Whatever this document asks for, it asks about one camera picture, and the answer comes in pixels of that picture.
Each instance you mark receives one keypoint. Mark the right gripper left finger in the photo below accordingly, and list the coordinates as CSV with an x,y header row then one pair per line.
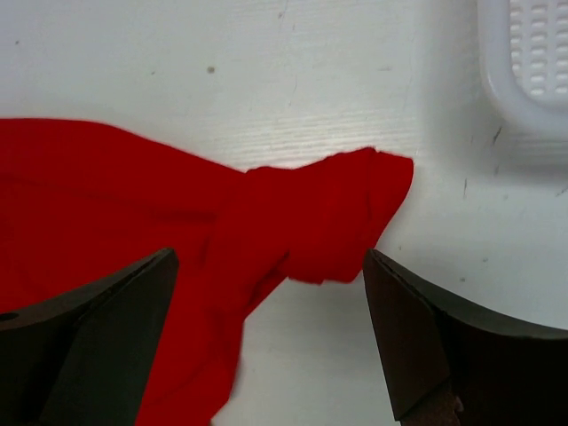
x,y
84,357

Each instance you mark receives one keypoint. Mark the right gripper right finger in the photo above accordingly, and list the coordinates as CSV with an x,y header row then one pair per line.
x,y
449,361

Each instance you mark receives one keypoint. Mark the red t shirt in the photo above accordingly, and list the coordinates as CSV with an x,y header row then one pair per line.
x,y
80,200

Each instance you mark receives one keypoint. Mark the white plastic basket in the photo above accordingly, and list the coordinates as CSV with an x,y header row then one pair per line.
x,y
523,62

